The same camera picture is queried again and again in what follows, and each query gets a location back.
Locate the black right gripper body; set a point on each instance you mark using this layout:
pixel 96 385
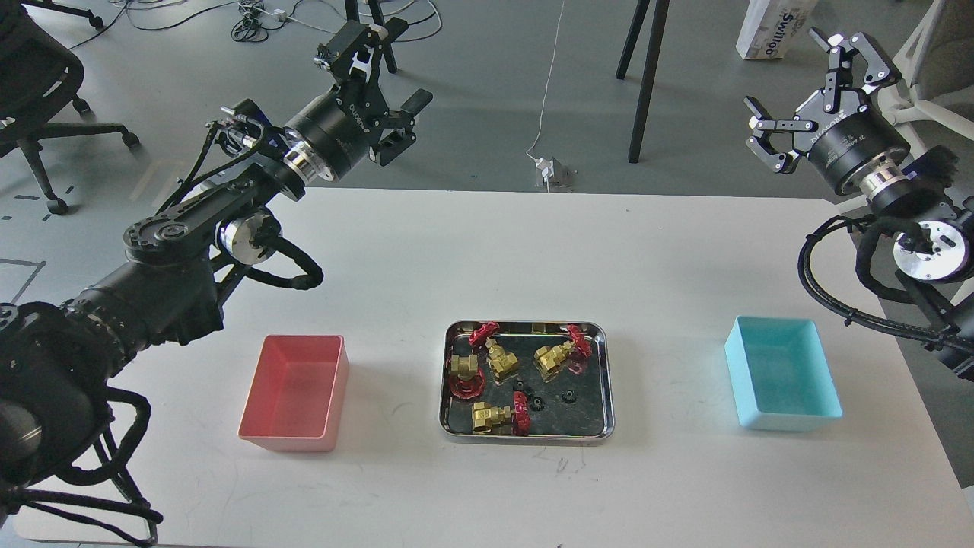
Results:
pixel 847 139

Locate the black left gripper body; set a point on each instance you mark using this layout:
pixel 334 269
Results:
pixel 334 132

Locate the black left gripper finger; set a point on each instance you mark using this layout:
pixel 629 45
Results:
pixel 394 130
pixel 351 55

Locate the brass valve red handle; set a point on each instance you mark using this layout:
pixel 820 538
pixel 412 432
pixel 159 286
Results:
pixel 465 378

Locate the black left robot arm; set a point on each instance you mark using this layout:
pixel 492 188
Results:
pixel 67 435

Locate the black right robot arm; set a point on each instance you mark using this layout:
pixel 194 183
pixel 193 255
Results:
pixel 915 238

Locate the white cardboard box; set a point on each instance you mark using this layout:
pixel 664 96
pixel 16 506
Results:
pixel 769 28

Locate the light blue plastic box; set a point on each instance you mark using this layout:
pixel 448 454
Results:
pixel 780 376

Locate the brass valve upper middle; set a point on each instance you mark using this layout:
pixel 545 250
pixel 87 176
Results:
pixel 501 363

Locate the pink plastic box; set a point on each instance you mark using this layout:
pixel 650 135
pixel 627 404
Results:
pixel 295 402

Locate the brass valve upper right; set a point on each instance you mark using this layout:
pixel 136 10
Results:
pixel 551 360

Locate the brass valve bottom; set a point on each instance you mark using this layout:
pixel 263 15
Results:
pixel 485 417

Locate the white power adapter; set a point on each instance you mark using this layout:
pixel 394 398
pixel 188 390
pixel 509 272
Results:
pixel 551 174

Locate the black table leg right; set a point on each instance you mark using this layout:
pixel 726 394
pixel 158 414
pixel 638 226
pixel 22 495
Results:
pixel 658 22

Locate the metal tray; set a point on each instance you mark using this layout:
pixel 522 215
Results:
pixel 589 420

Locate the black office chair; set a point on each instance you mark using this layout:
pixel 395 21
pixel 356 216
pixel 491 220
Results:
pixel 39 77

